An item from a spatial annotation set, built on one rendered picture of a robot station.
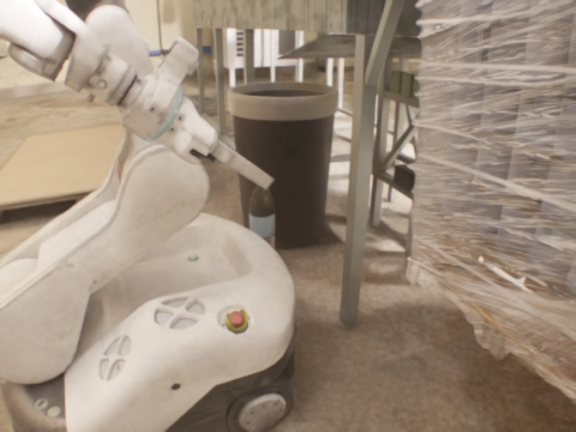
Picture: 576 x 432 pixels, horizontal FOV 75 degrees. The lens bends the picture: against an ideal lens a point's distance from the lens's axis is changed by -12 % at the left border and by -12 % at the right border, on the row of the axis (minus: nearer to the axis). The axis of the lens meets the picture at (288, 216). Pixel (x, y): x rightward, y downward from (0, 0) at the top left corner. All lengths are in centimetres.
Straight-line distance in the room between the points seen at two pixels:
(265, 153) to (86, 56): 103
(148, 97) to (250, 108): 92
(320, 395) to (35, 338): 66
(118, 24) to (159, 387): 60
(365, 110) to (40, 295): 77
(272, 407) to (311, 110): 94
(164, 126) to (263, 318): 39
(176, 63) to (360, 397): 86
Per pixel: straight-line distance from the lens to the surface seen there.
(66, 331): 86
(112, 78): 55
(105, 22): 74
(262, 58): 590
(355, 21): 105
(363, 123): 101
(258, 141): 148
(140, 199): 75
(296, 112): 142
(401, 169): 159
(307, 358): 119
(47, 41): 54
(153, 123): 56
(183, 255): 106
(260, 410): 92
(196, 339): 73
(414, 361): 122
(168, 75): 56
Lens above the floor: 83
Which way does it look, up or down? 26 degrees down
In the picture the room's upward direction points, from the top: straight up
